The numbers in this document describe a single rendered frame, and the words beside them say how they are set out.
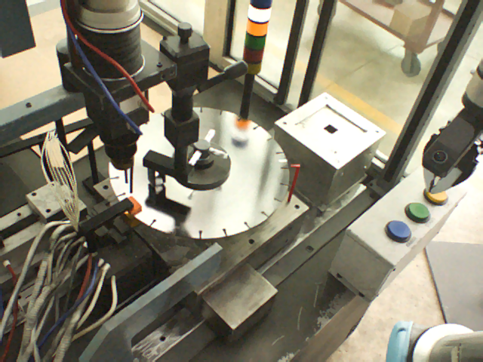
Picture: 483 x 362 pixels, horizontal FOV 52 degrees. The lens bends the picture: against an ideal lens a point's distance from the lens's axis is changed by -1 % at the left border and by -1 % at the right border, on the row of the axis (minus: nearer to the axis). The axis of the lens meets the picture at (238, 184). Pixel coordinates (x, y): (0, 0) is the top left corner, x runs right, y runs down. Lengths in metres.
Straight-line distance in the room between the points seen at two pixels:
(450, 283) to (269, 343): 1.27
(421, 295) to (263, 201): 1.28
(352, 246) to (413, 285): 1.12
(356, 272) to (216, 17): 0.80
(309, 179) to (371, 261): 0.26
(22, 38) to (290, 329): 0.67
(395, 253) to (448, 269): 1.22
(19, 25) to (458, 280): 1.83
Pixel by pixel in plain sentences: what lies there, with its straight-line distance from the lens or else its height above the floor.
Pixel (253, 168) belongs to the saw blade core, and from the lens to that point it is 0.93.
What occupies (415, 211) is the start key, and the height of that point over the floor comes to 0.91.
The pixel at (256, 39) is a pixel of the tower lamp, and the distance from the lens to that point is 1.07.
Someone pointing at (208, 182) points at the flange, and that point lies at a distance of 0.88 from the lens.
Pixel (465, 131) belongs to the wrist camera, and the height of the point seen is 1.13.
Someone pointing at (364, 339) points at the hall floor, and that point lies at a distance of 1.89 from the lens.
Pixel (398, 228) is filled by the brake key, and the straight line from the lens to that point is 0.97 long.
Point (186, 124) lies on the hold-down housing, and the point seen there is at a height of 1.12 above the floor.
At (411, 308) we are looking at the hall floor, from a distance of 2.02.
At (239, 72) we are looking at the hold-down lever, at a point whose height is 1.21.
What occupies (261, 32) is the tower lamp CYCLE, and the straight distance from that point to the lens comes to 1.06.
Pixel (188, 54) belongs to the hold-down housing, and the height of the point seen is 1.25.
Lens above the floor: 1.61
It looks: 48 degrees down
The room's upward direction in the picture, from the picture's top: 9 degrees clockwise
